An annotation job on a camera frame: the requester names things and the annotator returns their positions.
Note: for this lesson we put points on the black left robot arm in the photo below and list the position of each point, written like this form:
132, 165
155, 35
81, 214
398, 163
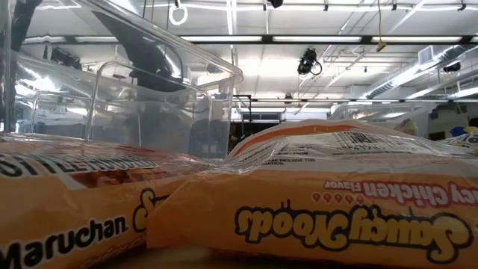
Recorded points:
149, 56

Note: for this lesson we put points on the white LED light bar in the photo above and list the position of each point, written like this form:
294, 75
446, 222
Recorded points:
220, 38
416, 39
317, 39

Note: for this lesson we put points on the clear plastic bin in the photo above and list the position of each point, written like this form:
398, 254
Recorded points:
168, 112

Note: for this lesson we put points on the black rig camera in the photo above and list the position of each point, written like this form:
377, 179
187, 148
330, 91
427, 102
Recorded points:
308, 61

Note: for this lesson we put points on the silver air duct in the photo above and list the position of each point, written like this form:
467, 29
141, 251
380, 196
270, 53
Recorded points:
411, 74

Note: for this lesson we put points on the lime chili shrimp ramen packet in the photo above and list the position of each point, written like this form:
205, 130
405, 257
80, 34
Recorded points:
409, 127

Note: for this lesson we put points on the blue soy sauce ramen packet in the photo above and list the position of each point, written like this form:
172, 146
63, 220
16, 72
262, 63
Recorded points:
457, 130

